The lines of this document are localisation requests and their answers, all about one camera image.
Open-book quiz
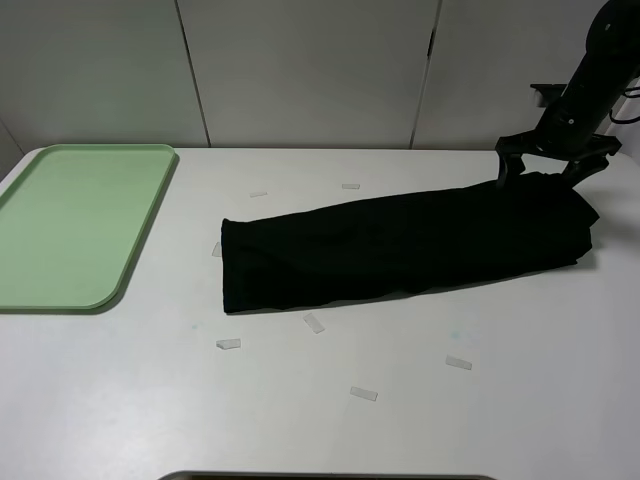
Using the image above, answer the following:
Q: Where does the white tape piece left front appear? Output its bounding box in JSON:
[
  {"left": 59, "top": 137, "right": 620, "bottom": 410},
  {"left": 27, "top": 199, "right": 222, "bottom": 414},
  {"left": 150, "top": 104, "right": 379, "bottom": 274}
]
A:
[{"left": 216, "top": 338, "right": 241, "bottom": 350}]

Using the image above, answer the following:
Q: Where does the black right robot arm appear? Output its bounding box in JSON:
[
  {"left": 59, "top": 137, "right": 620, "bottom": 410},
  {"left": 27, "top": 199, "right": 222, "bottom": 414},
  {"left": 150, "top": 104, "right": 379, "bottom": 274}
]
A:
[{"left": 495, "top": 1, "right": 639, "bottom": 187}]

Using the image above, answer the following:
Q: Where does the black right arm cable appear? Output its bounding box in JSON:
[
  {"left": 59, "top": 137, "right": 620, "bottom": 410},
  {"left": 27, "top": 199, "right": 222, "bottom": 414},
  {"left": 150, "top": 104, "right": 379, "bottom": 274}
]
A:
[{"left": 607, "top": 82, "right": 640, "bottom": 125}]

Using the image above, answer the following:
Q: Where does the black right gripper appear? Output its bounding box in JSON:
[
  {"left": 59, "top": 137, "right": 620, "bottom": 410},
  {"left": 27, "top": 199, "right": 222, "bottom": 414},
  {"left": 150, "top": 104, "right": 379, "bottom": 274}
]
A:
[{"left": 495, "top": 130, "right": 622, "bottom": 188}]

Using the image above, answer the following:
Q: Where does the green plastic tray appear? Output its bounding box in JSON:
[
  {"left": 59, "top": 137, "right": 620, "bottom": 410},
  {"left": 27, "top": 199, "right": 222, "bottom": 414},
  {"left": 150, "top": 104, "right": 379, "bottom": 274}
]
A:
[{"left": 1, "top": 144, "right": 178, "bottom": 312}]

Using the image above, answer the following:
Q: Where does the white tape piece right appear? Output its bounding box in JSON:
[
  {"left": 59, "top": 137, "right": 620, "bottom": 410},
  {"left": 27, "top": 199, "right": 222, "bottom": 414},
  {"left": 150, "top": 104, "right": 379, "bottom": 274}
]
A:
[{"left": 445, "top": 355, "right": 472, "bottom": 371}]

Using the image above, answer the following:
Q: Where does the black short sleeve t-shirt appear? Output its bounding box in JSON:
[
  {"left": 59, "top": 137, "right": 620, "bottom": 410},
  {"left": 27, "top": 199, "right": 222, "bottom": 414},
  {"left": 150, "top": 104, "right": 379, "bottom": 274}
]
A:
[{"left": 220, "top": 172, "right": 598, "bottom": 314}]

